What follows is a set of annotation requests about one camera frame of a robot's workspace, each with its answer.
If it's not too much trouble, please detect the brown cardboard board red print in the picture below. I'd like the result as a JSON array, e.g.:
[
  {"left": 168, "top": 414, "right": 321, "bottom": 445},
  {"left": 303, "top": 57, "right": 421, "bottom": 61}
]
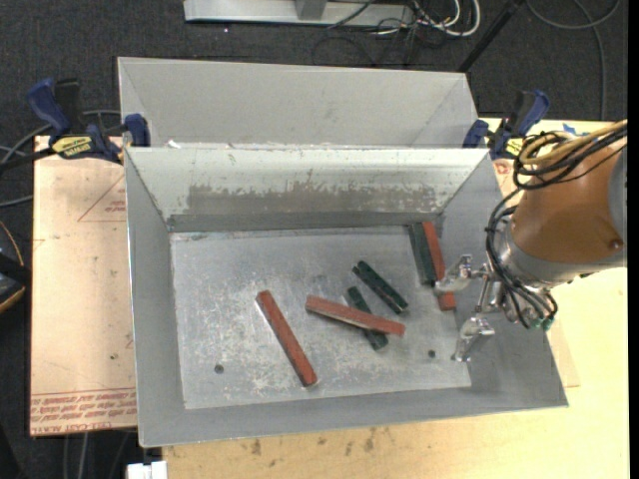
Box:
[{"left": 29, "top": 135, "right": 582, "bottom": 438}]

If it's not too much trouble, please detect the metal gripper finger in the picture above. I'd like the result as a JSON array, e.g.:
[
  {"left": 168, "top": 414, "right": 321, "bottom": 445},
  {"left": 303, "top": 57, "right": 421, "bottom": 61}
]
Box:
[
  {"left": 432, "top": 253, "right": 489, "bottom": 296},
  {"left": 450, "top": 315, "right": 497, "bottom": 364}
]

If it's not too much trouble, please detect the grey metal bin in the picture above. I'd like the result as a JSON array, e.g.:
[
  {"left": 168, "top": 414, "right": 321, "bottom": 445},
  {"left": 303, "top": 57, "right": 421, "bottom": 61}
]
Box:
[{"left": 117, "top": 56, "right": 570, "bottom": 449}]

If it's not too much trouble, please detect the red-brown flat block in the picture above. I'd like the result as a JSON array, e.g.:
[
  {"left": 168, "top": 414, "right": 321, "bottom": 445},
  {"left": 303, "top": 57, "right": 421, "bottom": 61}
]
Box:
[
  {"left": 421, "top": 221, "right": 458, "bottom": 312},
  {"left": 255, "top": 289, "right": 320, "bottom": 389},
  {"left": 305, "top": 294, "right": 407, "bottom": 339}
]

